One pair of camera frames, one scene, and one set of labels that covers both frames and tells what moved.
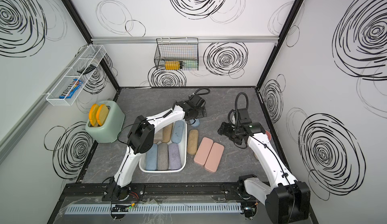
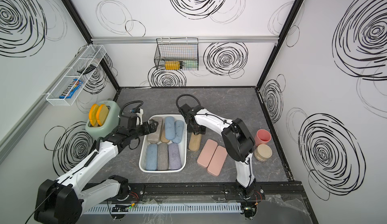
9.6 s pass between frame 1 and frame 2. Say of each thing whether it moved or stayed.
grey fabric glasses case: stayed
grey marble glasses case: stayed
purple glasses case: stayed
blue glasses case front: stayed
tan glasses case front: stayed
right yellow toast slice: stayed
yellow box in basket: stayed
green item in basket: stayed
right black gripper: moved
